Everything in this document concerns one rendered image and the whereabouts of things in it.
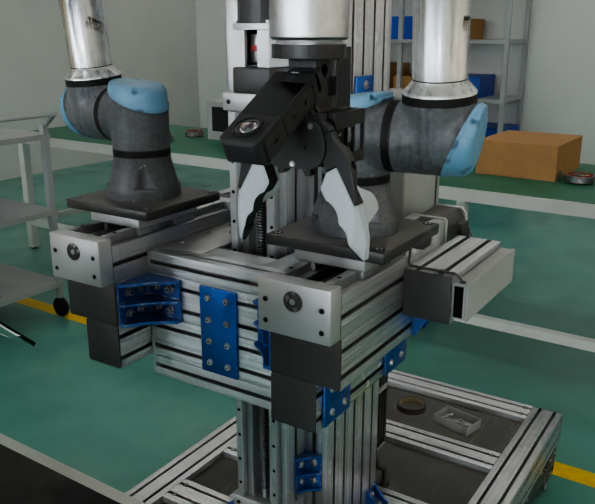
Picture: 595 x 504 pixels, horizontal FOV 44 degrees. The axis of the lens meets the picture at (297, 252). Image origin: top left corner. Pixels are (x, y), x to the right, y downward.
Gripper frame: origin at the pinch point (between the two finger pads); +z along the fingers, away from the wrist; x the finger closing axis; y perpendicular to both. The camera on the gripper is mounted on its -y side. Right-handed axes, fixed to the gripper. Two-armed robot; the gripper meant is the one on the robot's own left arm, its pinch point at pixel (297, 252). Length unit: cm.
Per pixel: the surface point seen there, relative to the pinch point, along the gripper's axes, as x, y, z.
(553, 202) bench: 27, 221, 42
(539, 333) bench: 28, 225, 97
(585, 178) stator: 23, 256, 38
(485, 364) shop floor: 48, 224, 116
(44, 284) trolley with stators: 246, 157, 97
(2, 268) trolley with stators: 284, 162, 97
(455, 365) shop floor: 59, 217, 116
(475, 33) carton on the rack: 198, 607, -17
